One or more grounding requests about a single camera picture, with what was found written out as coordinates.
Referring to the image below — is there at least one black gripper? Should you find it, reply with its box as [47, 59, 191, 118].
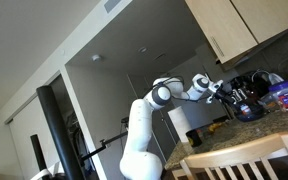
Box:
[215, 84, 239, 105]

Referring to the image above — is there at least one orange pill bottle white cap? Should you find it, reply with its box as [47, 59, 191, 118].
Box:
[240, 104, 252, 116]

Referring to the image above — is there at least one black coffee maker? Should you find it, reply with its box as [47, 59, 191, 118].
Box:
[230, 76, 255, 103]

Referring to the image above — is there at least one dark bowl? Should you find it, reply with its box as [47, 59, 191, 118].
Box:
[233, 99, 266, 123]

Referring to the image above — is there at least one small yellow object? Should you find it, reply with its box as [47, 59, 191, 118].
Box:
[207, 121, 224, 133]

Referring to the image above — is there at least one white rimmed black appliance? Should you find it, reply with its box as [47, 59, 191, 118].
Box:
[250, 69, 283, 87]

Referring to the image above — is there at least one wooden chair back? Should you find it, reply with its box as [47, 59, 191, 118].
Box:
[180, 131, 288, 180]

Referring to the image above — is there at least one clear jar purple lid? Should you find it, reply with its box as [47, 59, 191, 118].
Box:
[267, 80, 288, 113]

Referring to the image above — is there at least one black mug yellow logo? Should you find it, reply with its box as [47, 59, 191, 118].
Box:
[185, 128, 203, 148]

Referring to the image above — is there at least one white paper towel roll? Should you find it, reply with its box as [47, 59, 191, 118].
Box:
[167, 105, 192, 144]

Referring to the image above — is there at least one dark ceiling vent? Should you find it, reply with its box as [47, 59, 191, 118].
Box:
[153, 53, 168, 62]

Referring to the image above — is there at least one white smoke detector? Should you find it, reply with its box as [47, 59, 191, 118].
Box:
[91, 54, 103, 63]

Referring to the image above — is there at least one tall black round pole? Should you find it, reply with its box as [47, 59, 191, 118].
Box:
[35, 85, 85, 180]

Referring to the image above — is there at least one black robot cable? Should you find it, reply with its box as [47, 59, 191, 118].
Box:
[150, 75, 212, 103]

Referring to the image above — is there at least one wall cabinet with vent slots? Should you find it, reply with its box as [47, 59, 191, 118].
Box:
[184, 0, 259, 65]

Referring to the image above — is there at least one plain light wood wall cabinet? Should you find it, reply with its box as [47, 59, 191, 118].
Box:
[230, 0, 288, 44]

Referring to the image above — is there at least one grey wall air vent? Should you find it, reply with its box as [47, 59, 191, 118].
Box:
[103, 0, 123, 14]

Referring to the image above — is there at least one white strap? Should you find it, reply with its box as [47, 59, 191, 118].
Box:
[30, 168, 67, 180]

